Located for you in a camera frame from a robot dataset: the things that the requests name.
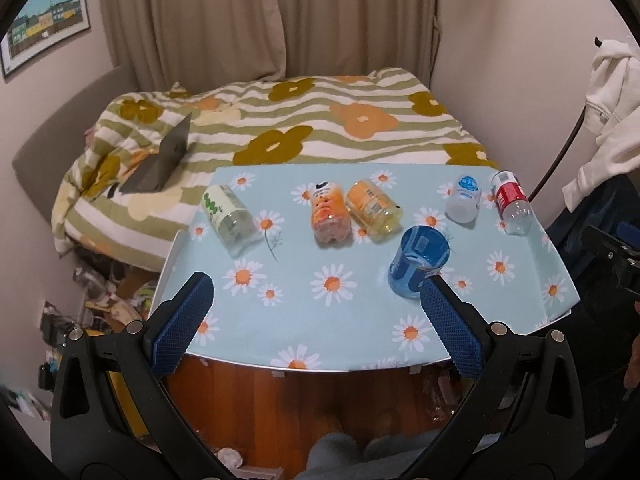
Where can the grey laptop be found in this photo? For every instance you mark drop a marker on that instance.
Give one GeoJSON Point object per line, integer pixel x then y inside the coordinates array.
{"type": "Point", "coordinates": [160, 160]}

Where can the small white blue-label bottle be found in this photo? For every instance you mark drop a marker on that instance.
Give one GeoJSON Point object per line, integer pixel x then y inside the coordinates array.
{"type": "Point", "coordinates": [465, 197]}

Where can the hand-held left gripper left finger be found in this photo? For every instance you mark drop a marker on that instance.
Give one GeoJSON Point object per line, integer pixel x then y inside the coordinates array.
{"type": "Point", "coordinates": [182, 325]}

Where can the orange peach drink bottle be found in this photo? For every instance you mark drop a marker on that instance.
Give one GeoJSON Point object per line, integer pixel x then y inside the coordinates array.
{"type": "Point", "coordinates": [327, 212]}

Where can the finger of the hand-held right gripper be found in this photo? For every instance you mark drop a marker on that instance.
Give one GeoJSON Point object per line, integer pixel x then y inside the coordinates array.
{"type": "Point", "coordinates": [607, 250]}

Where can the daisy print blue tablecloth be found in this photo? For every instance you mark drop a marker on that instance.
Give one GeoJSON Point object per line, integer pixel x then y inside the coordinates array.
{"type": "Point", "coordinates": [320, 270]}

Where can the crumpled white tissue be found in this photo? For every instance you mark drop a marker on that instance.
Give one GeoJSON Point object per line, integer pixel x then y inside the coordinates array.
{"type": "Point", "coordinates": [230, 458]}

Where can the grey headboard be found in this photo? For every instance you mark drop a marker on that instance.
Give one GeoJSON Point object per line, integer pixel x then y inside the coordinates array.
{"type": "Point", "coordinates": [60, 135]}

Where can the white hoodie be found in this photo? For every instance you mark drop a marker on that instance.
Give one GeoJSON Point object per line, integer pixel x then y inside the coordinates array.
{"type": "Point", "coordinates": [607, 115]}

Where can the striped flower print blanket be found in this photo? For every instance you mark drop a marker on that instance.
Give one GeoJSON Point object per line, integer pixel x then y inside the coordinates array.
{"type": "Point", "coordinates": [310, 120]}

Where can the green label clear bottle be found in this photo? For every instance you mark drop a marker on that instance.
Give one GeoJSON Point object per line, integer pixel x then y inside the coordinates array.
{"type": "Point", "coordinates": [227, 215]}

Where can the dark blue clothing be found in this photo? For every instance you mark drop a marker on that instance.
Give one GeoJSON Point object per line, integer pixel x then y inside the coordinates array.
{"type": "Point", "coordinates": [585, 210]}

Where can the red label clear bottle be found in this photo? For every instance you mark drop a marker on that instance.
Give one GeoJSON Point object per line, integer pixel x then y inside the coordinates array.
{"type": "Point", "coordinates": [512, 200]}

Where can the beige curtain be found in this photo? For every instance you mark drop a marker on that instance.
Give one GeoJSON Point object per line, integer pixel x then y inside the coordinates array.
{"type": "Point", "coordinates": [270, 15]}

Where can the blue plastic cup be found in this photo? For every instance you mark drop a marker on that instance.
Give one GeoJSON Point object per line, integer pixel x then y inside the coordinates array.
{"type": "Point", "coordinates": [417, 260]}

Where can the person's grey trouser legs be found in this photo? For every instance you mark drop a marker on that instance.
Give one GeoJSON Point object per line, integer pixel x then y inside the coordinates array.
{"type": "Point", "coordinates": [360, 455]}

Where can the orange label yellow bottle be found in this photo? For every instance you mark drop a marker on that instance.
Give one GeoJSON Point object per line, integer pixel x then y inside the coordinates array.
{"type": "Point", "coordinates": [375, 210]}

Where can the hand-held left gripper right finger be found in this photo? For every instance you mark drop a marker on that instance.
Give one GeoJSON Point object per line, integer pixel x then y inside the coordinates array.
{"type": "Point", "coordinates": [452, 330]}

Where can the framed wall poster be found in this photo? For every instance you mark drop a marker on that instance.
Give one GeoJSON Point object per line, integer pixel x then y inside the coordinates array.
{"type": "Point", "coordinates": [45, 22]}

